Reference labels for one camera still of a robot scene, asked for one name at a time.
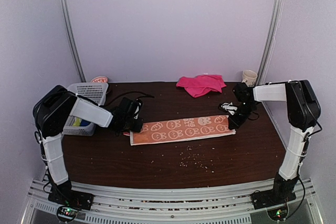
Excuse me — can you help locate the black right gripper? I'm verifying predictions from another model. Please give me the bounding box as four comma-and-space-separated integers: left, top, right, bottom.
228, 102, 256, 129

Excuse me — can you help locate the orange bunny towel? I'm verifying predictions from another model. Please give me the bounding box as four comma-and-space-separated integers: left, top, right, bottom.
130, 115, 236, 146

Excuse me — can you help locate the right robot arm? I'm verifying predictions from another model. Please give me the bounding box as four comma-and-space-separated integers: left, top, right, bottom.
228, 80, 321, 204

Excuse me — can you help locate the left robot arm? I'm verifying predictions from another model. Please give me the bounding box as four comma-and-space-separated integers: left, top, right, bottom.
33, 85, 143, 205

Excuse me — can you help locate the beige printed mug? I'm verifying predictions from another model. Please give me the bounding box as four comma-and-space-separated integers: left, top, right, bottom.
242, 70, 258, 87

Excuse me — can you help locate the pink towel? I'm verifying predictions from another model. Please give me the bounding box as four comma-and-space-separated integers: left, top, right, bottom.
176, 74, 226, 98

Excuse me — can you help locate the blue rolled towel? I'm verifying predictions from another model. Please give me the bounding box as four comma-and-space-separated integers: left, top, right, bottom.
80, 120, 90, 127

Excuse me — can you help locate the white plastic basket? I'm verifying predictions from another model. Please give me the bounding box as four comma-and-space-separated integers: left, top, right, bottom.
63, 82, 108, 136

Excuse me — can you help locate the red white bowl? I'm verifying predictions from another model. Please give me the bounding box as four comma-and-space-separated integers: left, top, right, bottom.
91, 76, 108, 83

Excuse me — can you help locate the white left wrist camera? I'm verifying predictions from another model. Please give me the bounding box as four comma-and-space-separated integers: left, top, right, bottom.
133, 99, 143, 119

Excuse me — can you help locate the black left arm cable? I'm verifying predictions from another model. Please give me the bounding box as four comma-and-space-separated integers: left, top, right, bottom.
107, 91, 155, 106

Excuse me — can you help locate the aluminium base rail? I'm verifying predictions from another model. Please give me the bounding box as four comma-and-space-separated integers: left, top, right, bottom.
19, 178, 326, 223

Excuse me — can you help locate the right aluminium post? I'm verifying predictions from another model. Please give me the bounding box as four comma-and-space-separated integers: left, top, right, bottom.
256, 0, 284, 85

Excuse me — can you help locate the aluminium post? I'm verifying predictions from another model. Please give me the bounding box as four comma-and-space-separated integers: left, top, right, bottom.
256, 0, 284, 85
60, 0, 86, 82

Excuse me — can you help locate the left aluminium post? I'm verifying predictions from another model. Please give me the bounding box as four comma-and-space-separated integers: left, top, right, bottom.
60, 0, 86, 82

